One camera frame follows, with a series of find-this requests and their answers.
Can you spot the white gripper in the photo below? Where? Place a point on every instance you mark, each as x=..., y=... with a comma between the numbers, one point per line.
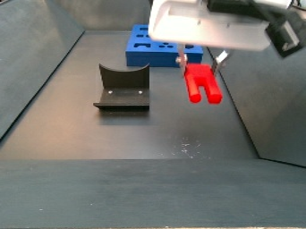
x=184, y=22

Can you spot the red square-circle peg object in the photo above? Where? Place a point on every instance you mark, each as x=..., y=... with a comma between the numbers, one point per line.
x=199, y=77

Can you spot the blue foam shape board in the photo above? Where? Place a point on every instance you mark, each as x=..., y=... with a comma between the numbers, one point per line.
x=143, y=51

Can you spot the dark grey curved fixture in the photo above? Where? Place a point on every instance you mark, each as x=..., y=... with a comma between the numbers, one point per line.
x=125, y=89

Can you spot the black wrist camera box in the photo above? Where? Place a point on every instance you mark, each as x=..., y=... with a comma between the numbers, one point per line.
x=286, y=27

